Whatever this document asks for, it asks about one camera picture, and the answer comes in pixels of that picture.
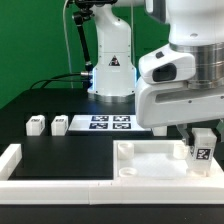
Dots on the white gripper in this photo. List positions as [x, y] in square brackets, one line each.
[174, 104]

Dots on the white square table top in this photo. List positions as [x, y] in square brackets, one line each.
[155, 159]

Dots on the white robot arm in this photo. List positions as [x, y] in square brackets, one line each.
[183, 81]

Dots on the white U-shaped obstacle fence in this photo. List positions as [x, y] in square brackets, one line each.
[193, 190]

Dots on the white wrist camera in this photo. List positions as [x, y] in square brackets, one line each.
[165, 65]

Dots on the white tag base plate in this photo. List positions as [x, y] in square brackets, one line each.
[100, 123]

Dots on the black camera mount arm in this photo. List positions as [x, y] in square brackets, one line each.
[84, 14]

